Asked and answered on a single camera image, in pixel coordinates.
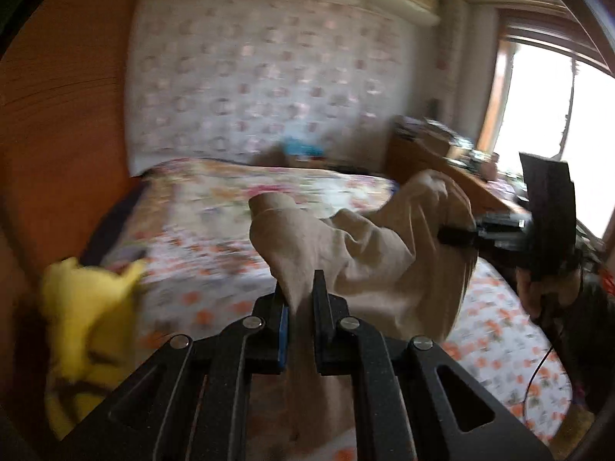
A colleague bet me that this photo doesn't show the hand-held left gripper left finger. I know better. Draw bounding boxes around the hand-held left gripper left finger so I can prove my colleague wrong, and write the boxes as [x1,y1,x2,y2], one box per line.
[62,293,291,461]

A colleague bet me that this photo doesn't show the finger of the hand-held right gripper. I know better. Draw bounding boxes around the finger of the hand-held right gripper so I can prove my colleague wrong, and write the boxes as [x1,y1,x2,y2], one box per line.
[437,226,479,249]

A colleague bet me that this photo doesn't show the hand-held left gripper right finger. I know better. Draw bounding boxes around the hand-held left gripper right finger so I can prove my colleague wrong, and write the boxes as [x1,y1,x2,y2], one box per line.
[312,270,553,461]

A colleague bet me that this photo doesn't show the beige printed t-shirt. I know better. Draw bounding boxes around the beige printed t-shirt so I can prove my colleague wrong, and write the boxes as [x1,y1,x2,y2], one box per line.
[247,169,479,461]

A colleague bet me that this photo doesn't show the person's right forearm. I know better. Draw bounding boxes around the person's right forearm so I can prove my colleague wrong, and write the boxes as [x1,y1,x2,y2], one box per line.
[552,274,615,409]

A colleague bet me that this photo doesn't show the person's right hand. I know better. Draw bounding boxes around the person's right hand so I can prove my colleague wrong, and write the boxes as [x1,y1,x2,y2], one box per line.
[516,259,584,328]

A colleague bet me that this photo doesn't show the wooden sideboard cabinet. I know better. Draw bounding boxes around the wooden sideboard cabinet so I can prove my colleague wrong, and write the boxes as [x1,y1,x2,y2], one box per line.
[387,115,529,217]

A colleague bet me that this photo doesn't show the orange fruit print bed sheet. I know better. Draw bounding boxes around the orange fruit print bed sheet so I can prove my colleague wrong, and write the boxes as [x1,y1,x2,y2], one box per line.
[120,230,572,461]

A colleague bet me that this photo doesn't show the window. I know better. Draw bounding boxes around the window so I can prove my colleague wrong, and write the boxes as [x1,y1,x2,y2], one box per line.
[480,10,615,236]

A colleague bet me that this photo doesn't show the floral quilt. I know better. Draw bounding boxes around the floral quilt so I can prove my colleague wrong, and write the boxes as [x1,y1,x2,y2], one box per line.
[141,158,399,250]

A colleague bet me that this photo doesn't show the blue plastic bag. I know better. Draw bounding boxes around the blue plastic bag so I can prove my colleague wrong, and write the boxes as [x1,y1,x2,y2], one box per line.
[281,137,325,159]

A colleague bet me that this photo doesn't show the patterned window curtain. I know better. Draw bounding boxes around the patterned window curtain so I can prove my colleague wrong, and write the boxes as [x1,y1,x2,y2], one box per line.
[439,0,469,121]

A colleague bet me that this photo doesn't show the yellow plush toy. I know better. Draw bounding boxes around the yellow plush toy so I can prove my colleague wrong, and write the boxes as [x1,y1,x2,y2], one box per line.
[38,257,150,438]

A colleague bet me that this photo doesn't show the circle pattern sheer curtain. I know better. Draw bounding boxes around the circle pattern sheer curtain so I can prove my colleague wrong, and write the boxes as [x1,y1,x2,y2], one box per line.
[126,0,419,178]

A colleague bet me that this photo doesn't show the wooden wardrobe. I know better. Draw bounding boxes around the wooden wardrobe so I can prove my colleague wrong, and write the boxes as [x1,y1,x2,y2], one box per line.
[0,0,150,461]

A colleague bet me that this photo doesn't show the black cable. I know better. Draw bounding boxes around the black cable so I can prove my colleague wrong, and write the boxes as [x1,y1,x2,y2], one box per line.
[521,324,558,426]

